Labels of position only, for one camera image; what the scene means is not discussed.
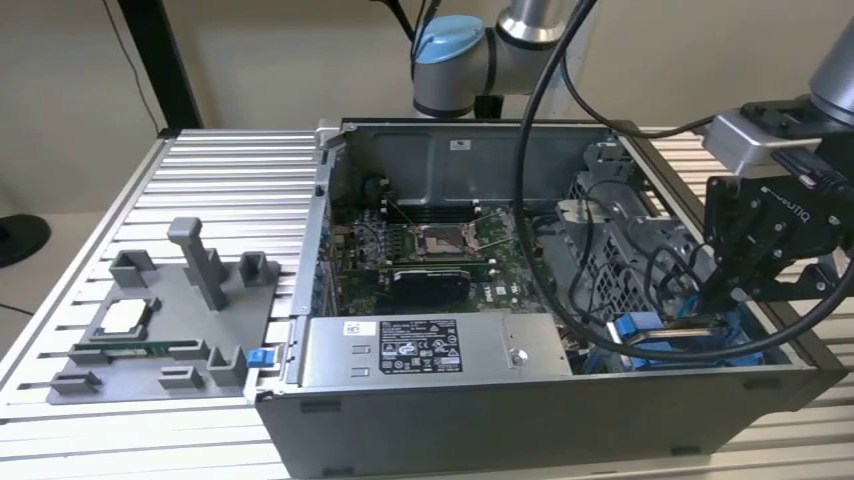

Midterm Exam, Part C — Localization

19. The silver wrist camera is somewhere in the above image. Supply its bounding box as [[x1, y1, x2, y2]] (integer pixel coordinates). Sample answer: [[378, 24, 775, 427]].
[[701, 112, 827, 176]]

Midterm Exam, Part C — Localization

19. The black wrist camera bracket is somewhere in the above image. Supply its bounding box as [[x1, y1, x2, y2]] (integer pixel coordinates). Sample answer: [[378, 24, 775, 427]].
[[750, 259, 854, 305]]

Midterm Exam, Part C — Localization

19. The hard disk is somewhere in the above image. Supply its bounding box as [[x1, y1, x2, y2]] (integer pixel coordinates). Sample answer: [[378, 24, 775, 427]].
[[610, 310, 769, 374]]

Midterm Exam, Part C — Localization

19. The grey plastic case bracket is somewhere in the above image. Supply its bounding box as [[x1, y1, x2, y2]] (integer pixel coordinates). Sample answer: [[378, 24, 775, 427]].
[[582, 141, 634, 182]]

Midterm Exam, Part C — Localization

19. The black upright post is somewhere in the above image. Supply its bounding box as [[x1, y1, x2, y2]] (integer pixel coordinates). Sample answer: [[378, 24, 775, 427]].
[[116, 0, 206, 132]]

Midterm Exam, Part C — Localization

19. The black RAM slot bank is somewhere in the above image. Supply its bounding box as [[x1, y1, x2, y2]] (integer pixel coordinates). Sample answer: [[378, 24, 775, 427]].
[[391, 199, 478, 224]]

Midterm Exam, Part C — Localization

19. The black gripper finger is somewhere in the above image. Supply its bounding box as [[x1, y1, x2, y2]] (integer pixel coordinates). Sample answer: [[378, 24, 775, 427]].
[[699, 174, 762, 310], [730, 239, 795, 301]]

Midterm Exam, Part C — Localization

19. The silver power supply unit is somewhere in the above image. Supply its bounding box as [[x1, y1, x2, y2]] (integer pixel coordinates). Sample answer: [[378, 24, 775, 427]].
[[292, 309, 575, 391]]

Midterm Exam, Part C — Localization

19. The thin black wall cable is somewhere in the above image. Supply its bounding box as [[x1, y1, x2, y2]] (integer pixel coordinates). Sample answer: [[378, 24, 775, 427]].
[[103, 0, 167, 131]]

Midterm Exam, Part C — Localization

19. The black round stand base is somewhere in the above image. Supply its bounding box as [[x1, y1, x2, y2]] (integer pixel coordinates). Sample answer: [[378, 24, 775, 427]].
[[0, 213, 54, 269]]

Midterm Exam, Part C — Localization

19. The grey open PC case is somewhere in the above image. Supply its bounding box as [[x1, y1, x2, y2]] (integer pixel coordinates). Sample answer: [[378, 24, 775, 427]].
[[256, 117, 849, 480]]

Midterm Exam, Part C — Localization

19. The black disk wire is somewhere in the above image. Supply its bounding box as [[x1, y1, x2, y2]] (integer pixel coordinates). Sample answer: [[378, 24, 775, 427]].
[[569, 180, 719, 321]]

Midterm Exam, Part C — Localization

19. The black cable bundle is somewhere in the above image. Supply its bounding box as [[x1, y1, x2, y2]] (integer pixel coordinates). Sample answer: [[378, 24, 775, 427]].
[[378, 0, 436, 41]]

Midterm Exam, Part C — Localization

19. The green RAM stick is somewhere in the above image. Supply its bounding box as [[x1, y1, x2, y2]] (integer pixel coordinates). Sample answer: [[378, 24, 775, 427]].
[[72, 339, 202, 354]]

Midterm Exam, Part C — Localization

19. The grey disk bay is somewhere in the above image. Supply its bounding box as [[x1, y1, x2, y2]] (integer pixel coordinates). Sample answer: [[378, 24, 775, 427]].
[[597, 304, 769, 374]]

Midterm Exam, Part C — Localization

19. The silver CPU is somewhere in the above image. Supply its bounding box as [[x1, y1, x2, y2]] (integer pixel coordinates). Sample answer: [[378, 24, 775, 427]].
[[98, 301, 154, 335]]

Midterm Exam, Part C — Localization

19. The grey parts rack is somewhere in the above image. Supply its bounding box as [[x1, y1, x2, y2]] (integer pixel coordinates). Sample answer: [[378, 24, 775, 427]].
[[46, 217, 283, 406]]

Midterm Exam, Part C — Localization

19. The CPU socket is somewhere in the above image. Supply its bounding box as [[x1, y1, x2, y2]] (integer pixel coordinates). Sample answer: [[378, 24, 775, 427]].
[[410, 223, 479, 260]]

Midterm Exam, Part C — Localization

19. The short black robot cable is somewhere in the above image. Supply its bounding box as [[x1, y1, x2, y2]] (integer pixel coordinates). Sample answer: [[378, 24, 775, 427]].
[[562, 29, 721, 140]]

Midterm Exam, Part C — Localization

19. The metal socket cover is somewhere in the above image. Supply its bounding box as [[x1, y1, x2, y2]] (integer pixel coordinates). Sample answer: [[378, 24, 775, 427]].
[[466, 211, 521, 252]]

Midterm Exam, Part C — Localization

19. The green motherboard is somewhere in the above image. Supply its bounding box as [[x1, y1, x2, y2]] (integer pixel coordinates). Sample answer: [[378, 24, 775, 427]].
[[330, 199, 562, 319]]

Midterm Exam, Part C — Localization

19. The grey metal drive cage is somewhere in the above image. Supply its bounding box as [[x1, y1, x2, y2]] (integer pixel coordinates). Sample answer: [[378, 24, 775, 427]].
[[551, 169, 709, 322]]

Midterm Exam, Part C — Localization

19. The long black robot cable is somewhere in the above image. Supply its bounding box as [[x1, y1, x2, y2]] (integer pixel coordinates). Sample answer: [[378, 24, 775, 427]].
[[517, 0, 854, 362]]

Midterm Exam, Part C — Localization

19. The blue disk wire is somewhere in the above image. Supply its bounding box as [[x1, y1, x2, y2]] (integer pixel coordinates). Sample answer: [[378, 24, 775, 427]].
[[673, 293, 703, 322]]

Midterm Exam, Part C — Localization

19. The black graphics card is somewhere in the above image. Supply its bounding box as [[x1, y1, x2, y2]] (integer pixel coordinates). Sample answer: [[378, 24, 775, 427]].
[[384, 266, 474, 315]]

